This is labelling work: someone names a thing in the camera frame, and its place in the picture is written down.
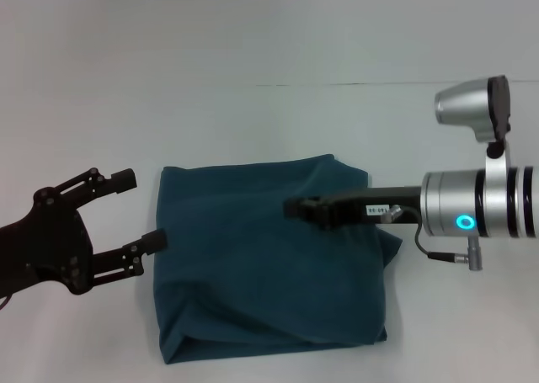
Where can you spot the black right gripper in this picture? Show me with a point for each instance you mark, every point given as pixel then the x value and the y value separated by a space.
pixel 379 206

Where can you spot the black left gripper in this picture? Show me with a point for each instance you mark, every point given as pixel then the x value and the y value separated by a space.
pixel 46 240

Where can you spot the blue t-shirt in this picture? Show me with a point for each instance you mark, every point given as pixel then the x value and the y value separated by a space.
pixel 252 265

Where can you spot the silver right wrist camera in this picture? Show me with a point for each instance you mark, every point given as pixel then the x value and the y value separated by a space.
pixel 471 105

